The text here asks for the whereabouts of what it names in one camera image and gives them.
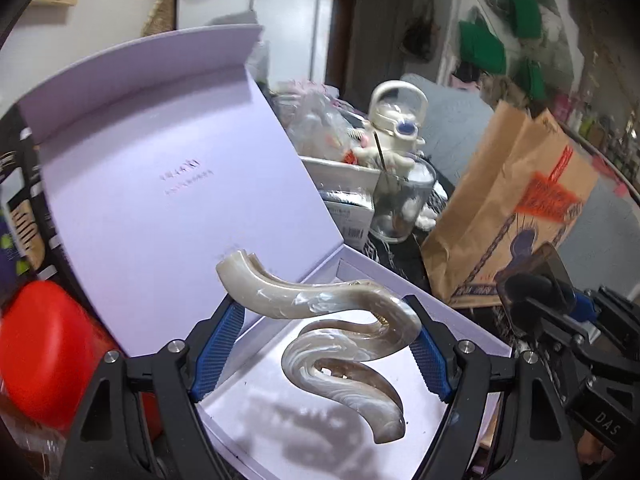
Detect clear glass cup with spoon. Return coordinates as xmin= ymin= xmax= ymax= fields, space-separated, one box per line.
xmin=369 ymin=157 xmax=438 ymax=245

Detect white water bottle with handle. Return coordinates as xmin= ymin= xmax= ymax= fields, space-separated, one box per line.
xmin=367 ymin=81 xmax=431 ymax=171

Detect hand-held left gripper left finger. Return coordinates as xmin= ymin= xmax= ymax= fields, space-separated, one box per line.
xmin=60 ymin=297 xmax=247 ymax=480

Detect row of cosmetic bottles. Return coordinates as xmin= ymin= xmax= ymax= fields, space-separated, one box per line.
xmin=550 ymin=92 xmax=640 ymax=186

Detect red canister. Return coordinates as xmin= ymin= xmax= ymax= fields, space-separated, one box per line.
xmin=0 ymin=280 xmax=166 ymax=441

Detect pearl white hair claw clip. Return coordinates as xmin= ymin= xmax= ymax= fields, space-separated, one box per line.
xmin=215 ymin=248 xmax=424 ymax=445

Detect chair with grey leaf cover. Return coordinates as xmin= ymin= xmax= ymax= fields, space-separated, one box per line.
xmin=400 ymin=72 xmax=497 ymax=186

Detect clear plastic bags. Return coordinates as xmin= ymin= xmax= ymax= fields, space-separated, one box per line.
xmin=274 ymin=79 xmax=362 ymax=157

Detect woven straw fan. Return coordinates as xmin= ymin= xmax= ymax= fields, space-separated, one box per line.
xmin=141 ymin=0 xmax=177 ymax=37

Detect black snack bag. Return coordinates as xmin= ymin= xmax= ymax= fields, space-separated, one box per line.
xmin=0 ymin=127 xmax=66 ymax=281

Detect white storage bin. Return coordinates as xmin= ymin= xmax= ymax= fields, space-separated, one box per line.
xmin=299 ymin=154 xmax=382 ymax=192

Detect dark hanging handbag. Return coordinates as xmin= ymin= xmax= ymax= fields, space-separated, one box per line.
xmin=400 ymin=0 xmax=437 ymax=63

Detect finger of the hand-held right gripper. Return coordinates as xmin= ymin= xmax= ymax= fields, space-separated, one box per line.
xmin=514 ymin=296 xmax=640 ymax=386
xmin=571 ymin=284 xmax=640 ymax=337

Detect lavender gift box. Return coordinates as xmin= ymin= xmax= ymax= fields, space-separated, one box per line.
xmin=17 ymin=22 xmax=513 ymax=480

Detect white barcode carton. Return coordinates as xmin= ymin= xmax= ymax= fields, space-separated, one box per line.
xmin=320 ymin=189 xmax=377 ymax=252

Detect dark brown door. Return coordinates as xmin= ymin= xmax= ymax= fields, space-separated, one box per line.
xmin=334 ymin=0 xmax=403 ymax=102

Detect green tote bag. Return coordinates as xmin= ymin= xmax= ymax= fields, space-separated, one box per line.
xmin=506 ymin=0 xmax=543 ymax=40
xmin=516 ymin=57 xmax=546 ymax=102
xmin=459 ymin=20 xmax=508 ymax=75

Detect brown printed paper bag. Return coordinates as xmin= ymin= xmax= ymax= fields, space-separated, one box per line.
xmin=420 ymin=100 xmax=601 ymax=311

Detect white refrigerator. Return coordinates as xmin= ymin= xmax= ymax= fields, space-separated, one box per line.
xmin=175 ymin=0 xmax=336 ymax=92

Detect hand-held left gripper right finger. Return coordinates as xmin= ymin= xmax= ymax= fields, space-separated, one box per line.
xmin=404 ymin=295 xmax=585 ymax=480

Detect person's right hand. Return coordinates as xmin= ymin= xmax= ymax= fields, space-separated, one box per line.
xmin=576 ymin=431 xmax=617 ymax=467

